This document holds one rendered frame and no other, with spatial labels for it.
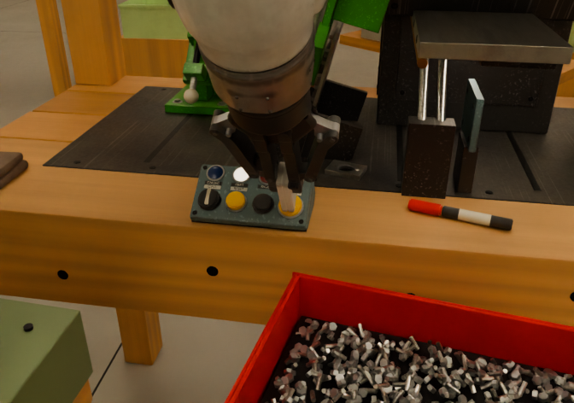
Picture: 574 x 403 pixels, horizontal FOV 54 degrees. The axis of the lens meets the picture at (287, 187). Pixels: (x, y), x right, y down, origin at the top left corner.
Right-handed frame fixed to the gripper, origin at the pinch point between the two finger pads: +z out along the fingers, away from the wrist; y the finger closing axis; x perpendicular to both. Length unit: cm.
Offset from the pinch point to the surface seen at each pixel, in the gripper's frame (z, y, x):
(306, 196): 5.1, 1.8, 1.6
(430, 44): -9.5, 15.0, 14.0
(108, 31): 34, -52, 54
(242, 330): 126, -28, 11
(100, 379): 110, -65, -12
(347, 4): 0.4, 4.6, 29.9
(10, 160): 8.7, -42.5, 5.6
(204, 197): 3.9, -10.9, -0.2
